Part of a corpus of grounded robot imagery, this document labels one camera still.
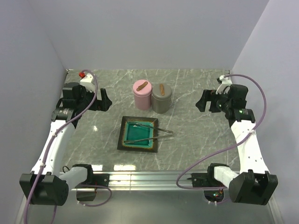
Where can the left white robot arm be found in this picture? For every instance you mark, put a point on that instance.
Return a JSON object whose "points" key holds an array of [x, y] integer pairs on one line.
{"points": [[44, 185]]}

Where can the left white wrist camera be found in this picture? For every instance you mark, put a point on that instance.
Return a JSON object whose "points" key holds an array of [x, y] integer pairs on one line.
{"points": [[87, 80]]}

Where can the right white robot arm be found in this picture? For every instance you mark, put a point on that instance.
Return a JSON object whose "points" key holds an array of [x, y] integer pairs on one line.
{"points": [[254, 184]]}

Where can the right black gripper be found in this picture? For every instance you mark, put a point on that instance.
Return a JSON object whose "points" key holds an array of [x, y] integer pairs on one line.
{"points": [[209, 95]]}

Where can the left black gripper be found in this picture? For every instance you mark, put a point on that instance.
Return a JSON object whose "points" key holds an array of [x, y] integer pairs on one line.
{"points": [[102, 105]]}

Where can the pink round lid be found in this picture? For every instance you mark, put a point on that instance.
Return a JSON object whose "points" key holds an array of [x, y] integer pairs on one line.
{"points": [[142, 88]]}

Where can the metal tongs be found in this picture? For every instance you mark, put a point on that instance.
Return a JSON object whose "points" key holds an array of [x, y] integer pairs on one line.
{"points": [[139, 132]]}

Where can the square black teal plate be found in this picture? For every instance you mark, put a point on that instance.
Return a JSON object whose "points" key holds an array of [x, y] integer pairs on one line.
{"points": [[147, 146]]}

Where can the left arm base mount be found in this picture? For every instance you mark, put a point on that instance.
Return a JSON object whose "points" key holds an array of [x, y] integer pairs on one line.
{"points": [[95, 182]]}

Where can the grey round lid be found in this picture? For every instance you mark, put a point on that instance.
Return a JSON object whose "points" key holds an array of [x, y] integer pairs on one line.
{"points": [[162, 91]]}

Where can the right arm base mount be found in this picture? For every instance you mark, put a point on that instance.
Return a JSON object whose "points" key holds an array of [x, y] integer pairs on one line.
{"points": [[213, 190]]}

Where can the grey cylindrical container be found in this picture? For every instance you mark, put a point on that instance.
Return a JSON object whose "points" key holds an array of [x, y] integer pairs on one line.
{"points": [[161, 105]]}

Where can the aluminium front rail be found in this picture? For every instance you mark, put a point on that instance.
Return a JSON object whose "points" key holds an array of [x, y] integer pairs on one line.
{"points": [[152, 198]]}

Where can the pink cylindrical container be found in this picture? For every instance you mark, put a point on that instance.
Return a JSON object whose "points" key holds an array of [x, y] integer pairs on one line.
{"points": [[143, 101]]}

